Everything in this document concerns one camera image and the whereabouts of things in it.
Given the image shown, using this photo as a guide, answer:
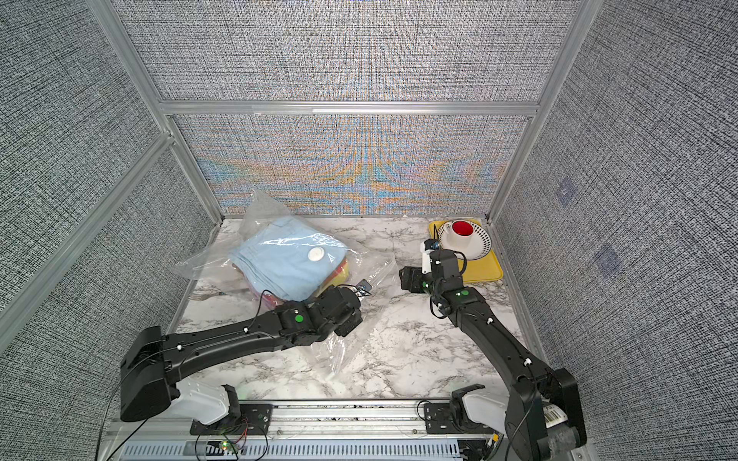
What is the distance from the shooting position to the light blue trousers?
85cm

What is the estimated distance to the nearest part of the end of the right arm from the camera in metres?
0.64

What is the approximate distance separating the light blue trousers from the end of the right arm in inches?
10.3
